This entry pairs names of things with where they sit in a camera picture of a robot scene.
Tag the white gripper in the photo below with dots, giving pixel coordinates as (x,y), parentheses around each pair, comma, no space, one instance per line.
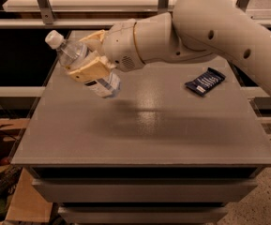
(121,46)

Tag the clear plastic water bottle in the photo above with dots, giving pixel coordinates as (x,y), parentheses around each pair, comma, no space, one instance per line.
(70,51)

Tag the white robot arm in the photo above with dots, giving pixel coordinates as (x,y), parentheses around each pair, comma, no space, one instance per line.
(194,32)

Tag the dark blue snack wrapper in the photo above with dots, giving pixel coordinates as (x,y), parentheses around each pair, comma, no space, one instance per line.
(205,82)

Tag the upper grey drawer front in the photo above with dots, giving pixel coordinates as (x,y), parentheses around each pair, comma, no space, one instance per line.
(144,191)

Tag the grey drawer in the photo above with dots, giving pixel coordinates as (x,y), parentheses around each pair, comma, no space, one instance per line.
(141,215)
(144,191)

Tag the lower grey drawer front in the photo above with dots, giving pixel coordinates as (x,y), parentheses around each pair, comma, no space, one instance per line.
(141,215)

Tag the brown cardboard box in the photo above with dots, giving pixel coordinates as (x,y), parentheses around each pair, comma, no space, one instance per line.
(27,205)

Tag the metal shelf rail frame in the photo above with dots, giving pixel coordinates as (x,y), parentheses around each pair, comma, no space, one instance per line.
(78,13)

